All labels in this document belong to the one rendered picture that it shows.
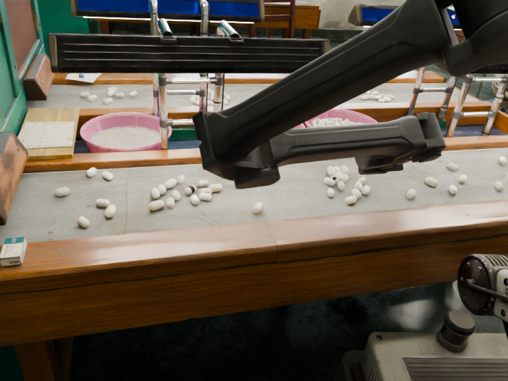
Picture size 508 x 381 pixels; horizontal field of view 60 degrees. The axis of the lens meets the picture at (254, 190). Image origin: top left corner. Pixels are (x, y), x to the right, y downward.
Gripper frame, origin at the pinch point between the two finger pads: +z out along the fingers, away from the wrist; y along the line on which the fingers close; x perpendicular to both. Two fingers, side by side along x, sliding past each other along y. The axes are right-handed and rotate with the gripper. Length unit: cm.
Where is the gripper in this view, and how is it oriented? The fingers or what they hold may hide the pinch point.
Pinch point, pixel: (361, 164)
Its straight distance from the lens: 110.0
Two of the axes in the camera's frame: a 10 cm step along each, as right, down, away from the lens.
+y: -9.6, 0.6, -2.8
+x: 1.0, 9.9, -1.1
